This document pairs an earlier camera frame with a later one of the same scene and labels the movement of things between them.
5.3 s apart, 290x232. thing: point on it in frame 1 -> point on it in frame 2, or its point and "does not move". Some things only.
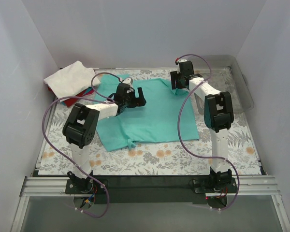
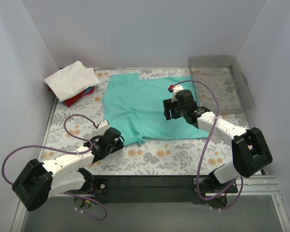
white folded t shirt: (70, 80) does not move
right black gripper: (173, 80) -> (170, 109)
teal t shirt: (166, 116) does not move
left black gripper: (134, 101) -> (119, 143)
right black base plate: (202, 185) does not move
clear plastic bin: (222, 72) does not move
